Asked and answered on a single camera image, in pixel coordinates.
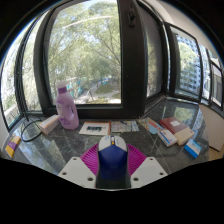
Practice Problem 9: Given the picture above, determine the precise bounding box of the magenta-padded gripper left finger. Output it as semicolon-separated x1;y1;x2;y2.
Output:
57;143;101;189

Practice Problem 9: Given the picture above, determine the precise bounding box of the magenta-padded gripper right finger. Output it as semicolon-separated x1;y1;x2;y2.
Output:
125;143;168;189

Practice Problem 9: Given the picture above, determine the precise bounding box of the blue and white computer mouse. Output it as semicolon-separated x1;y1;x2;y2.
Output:
96;134;130;183

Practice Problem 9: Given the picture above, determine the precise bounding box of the white book with red stripe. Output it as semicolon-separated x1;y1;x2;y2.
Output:
157;129;178;148

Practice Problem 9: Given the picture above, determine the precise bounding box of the white booklet with dark print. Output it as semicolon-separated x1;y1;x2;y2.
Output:
78;121;111;136

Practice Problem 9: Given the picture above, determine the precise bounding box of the colourful printed leaflet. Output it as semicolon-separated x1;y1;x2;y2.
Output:
138;117;164;135

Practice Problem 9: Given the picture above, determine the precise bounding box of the pale printed leaflet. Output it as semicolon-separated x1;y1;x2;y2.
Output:
110;120;140;133

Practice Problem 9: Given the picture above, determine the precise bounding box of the blue and white small box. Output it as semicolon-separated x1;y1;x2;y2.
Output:
183;138;202;159

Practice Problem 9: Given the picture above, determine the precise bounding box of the red hardcover book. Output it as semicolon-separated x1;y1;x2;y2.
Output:
159;116;195;147

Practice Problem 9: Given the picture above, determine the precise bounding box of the orange and white carton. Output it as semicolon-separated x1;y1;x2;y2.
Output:
38;114;61;136

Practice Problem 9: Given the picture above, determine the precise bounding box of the purple detergent bottle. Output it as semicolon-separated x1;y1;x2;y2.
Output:
55;80;80;130

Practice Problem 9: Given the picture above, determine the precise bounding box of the yellow and purple box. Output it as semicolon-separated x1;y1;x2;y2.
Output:
4;134;22;159

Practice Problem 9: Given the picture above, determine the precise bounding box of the black cable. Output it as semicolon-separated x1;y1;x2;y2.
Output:
19;113;44;143

